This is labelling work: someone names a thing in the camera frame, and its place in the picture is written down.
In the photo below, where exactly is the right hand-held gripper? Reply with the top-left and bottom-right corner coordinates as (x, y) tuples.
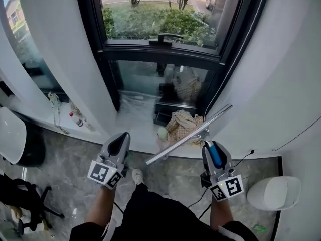
(200, 141), (244, 203)

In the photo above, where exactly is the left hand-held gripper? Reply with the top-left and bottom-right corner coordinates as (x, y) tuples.
(87, 132), (131, 190)

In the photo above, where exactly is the blue handled metal squeegee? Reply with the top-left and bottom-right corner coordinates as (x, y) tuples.
(144, 104), (233, 168)

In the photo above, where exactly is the person's left forearm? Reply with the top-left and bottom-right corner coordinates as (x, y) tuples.
(85, 186), (116, 227)

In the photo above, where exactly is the person's right forearm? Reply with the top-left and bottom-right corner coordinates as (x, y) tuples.
(210, 197), (235, 232)

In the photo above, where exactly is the person's white shoe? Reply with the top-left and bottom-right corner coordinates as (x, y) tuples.
(132, 168), (143, 185)

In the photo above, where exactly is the clear plastic sheet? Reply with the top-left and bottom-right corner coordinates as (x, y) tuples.
(119, 90), (163, 135)

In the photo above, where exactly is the white bottle red cap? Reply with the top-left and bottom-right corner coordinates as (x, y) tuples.
(69, 111), (84, 128)

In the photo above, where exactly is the beige checkered cloth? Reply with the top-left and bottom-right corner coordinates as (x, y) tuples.
(165, 110), (204, 147)

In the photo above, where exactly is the black flat box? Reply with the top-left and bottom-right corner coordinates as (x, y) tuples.
(153, 94), (199, 126)

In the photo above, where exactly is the white rounded toilet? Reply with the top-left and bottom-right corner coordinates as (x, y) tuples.
(247, 176), (302, 211)

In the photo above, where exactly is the person's black clothing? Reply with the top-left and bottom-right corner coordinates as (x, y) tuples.
(69, 182), (259, 241)

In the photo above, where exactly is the small window pane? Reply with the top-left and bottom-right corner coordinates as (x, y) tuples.
(115, 60), (211, 110)

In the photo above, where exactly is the white shell chair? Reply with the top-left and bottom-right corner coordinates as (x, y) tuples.
(0, 106), (46, 168)

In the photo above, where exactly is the black swivel chair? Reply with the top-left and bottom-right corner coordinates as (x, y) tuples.
(0, 173), (66, 238)

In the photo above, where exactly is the green hedge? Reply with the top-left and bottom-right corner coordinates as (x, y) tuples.
(101, 6), (216, 47)

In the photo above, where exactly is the narrow dark framed window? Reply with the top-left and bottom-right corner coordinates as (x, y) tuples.
(0, 0), (66, 102)

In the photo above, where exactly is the black power cable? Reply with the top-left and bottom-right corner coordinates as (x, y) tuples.
(232, 150), (254, 168)

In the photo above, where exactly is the grey wall conduit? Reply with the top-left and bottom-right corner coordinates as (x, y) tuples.
(272, 115), (321, 152)

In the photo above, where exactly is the black window handle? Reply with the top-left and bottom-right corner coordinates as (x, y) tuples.
(149, 33), (184, 46)

